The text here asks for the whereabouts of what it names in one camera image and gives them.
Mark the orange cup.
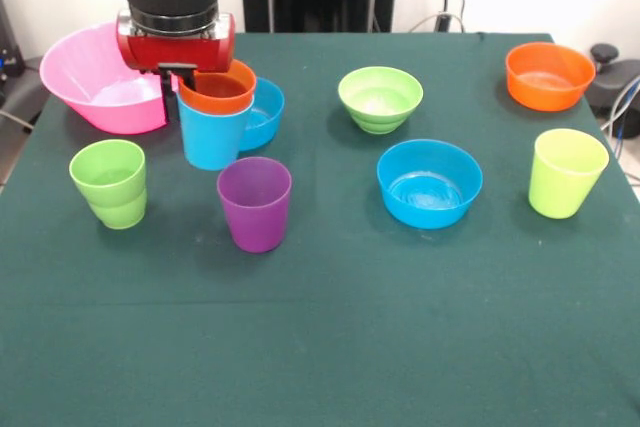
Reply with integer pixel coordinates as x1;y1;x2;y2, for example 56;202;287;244
178;59;258;114

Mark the black office chair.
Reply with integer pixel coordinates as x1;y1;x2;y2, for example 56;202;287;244
584;43;640;123

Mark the blue bowl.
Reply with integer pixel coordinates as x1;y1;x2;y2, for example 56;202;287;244
376;138;485;231
237;76;286;152

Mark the black device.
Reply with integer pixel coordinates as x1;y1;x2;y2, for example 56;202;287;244
0;0;26;83

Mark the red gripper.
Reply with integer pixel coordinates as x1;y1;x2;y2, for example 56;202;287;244
115;11;236;123

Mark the orange bowl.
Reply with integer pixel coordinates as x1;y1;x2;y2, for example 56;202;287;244
504;41;597;113

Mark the dark green table cloth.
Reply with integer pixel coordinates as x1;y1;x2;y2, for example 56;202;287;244
0;30;640;427

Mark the purple cup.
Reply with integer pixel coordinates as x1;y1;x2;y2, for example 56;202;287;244
216;156;293;254

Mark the large pink bowl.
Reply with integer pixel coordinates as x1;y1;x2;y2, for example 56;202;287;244
39;21;180;136

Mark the green bowl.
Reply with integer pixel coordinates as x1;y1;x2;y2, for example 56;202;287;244
337;66;424;136

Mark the blue cup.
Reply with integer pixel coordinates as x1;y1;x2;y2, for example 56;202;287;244
177;91;254;172

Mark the yellow-green cup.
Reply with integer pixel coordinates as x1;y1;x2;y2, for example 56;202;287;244
528;128;610;221

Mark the blue cable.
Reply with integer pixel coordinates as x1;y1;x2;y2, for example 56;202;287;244
599;74;640;148

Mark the grey cable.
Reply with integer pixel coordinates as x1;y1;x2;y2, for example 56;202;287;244
0;109;35;134

